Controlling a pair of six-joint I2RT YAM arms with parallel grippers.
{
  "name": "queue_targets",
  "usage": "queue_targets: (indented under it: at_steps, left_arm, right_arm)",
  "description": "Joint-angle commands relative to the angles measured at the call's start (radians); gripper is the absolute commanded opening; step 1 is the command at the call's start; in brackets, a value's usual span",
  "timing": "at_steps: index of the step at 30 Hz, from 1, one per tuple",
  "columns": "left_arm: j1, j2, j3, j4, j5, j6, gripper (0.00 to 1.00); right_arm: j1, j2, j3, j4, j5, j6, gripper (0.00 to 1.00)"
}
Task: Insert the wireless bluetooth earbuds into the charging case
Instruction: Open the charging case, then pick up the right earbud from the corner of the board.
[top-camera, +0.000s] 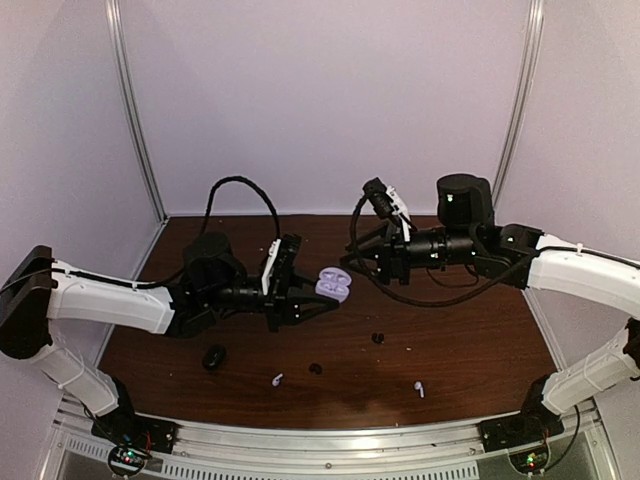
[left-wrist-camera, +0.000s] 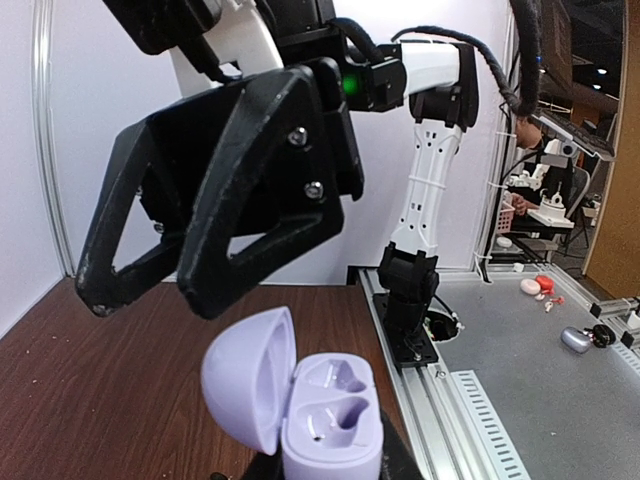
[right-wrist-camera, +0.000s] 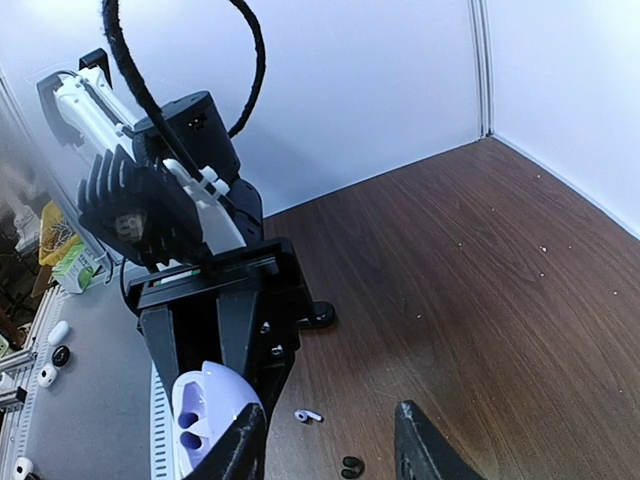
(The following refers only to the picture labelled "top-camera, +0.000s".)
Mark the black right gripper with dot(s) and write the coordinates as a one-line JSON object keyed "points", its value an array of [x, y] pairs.
{"points": [[393, 257]]}

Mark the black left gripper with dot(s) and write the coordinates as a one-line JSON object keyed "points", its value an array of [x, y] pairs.
{"points": [[289, 307]]}

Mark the lilac earbud charging case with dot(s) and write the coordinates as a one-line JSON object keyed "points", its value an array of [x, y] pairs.
{"points": [[334, 283]]}

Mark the white earbud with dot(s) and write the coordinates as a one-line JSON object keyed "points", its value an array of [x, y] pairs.
{"points": [[419, 388], [276, 381]]}

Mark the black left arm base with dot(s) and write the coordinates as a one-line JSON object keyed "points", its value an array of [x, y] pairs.
{"points": [[124, 427]]}

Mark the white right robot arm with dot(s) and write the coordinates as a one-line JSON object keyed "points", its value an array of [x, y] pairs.
{"points": [[525, 258]]}

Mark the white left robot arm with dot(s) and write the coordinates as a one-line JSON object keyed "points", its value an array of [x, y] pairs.
{"points": [[212, 283]]}

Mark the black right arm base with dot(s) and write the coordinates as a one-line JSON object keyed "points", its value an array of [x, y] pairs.
{"points": [[534, 423]]}

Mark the black oval charging case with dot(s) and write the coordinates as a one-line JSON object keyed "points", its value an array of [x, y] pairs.
{"points": [[214, 358]]}

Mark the black earbud small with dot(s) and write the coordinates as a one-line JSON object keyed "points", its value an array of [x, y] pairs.
{"points": [[315, 368]]}

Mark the black earbud right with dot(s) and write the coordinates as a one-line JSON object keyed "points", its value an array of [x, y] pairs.
{"points": [[378, 338]]}

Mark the left circuit board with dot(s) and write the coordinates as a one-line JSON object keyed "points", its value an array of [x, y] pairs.
{"points": [[126, 461]]}

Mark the circuit board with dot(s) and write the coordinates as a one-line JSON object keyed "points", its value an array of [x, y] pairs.
{"points": [[530, 461], [126, 461]]}

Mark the right circuit board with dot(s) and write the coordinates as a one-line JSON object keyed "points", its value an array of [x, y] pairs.
{"points": [[530, 461]]}

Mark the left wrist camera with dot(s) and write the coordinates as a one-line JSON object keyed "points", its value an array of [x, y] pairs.
{"points": [[280, 250]]}

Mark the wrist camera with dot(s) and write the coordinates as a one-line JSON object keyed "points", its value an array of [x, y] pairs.
{"points": [[388, 205], [280, 250]]}

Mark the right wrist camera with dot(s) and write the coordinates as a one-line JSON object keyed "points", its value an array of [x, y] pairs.
{"points": [[388, 205]]}

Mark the right aluminium frame post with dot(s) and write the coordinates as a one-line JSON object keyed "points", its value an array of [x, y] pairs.
{"points": [[527, 70]]}

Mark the aluminium frame post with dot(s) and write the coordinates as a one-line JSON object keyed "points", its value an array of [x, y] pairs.
{"points": [[132, 115], [527, 70]]}

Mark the left aluminium frame post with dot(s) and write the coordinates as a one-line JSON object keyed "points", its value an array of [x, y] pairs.
{"points": [[132, 115]]}

